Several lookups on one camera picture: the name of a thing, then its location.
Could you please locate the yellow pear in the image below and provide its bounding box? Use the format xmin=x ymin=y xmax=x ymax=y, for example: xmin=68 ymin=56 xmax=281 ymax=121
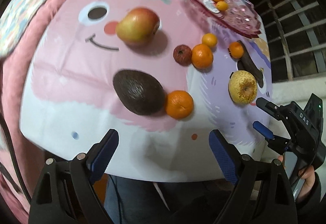
xmin=228 ymin=70 xmax=258 ymax=104

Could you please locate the blackened overripe banana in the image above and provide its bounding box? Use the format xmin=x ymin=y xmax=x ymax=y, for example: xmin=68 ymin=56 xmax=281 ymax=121
xmin=237 ymin=40 xmax=264 ymax=88

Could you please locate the orange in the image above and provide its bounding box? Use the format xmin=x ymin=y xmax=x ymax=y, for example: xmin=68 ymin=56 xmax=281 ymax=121
xmin=165 ymin=91 xmax=194 ymax=120
xmin=191 ymin=44 xmax=213 ymax=69
xmin=228 ymin=42 xmax=244 ymax=59

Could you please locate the small dark red fruit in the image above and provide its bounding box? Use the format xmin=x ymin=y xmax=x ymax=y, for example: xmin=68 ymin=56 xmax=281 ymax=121
xmin=173 ymin=45 xmax=192 ymax=66

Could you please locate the dark brown avocado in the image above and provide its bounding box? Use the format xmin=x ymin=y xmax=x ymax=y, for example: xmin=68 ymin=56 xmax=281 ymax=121
xmin=113 ymin=70 xmax=165 ymax=115

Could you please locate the person's right hand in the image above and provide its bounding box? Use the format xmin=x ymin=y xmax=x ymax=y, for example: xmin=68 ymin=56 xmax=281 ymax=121
xmin=296 ymin=166 xmax=316 ymax=203

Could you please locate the metal bed railing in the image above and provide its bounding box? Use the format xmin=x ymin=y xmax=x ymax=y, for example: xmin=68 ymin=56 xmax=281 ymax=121
xmin=250 ymin=0 xmax=325 ymax=83

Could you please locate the small light orange mandarin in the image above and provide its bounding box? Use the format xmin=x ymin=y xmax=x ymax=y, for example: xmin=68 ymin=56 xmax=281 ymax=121
xmin=202 ymin=33 xmax=218 ymax=48

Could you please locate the mandarin in plate lower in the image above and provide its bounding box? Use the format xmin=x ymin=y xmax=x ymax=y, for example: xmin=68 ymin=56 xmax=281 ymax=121
xmin=216 ymin=1 xmax=229 ymax=12

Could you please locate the cartoon printed tablecloth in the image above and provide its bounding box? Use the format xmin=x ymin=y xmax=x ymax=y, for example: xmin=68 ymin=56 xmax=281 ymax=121
xmin=19 ymin=0 xmax=272 ymax=182

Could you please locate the red yellow apple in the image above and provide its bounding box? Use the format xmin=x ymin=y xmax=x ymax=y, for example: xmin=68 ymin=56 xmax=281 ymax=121
xmin=116 ymin=7 xmax=160 ymax=46

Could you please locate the pastel patterned quilt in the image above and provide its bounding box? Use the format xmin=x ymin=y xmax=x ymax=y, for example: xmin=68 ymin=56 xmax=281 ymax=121
xmin=1 ymin=0 xmax=46 ymax=57

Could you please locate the black cable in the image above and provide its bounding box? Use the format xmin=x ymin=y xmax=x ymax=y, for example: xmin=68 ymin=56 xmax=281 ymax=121
xmin=0 ymin=111 xmax=32 ymax=204

